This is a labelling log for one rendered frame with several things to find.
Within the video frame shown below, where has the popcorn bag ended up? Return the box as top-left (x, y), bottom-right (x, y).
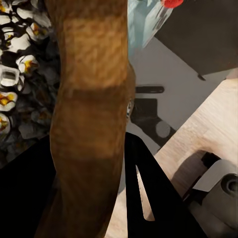
top-left (11, 0), bottom-right (129, 238)

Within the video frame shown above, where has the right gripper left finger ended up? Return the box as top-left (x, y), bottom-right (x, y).
top-left (0, 135), bottom-right (56, 238)

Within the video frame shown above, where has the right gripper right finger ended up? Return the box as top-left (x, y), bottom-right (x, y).
top-left (124, 132), bottom-right (208, 238)

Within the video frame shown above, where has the microwave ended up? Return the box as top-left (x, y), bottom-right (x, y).
top-left (127, 0), bottom-right (152, 15)

